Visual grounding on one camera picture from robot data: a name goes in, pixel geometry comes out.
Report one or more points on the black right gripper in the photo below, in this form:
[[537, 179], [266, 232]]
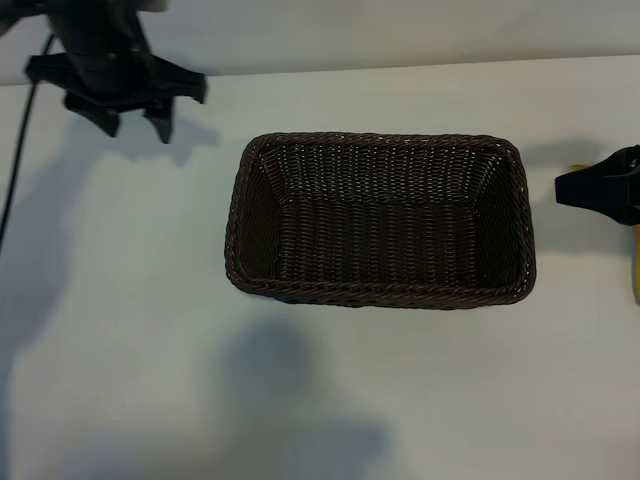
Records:
[[610, 190]]

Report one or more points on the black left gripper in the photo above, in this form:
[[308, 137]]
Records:
[[105, 65]]

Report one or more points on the yellow banana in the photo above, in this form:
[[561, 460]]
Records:
[[635, 270]]

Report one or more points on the dark brown wicker basket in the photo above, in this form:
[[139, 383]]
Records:
[[380, 235]]

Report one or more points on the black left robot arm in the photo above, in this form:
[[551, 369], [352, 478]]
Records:
[[30, 10]]

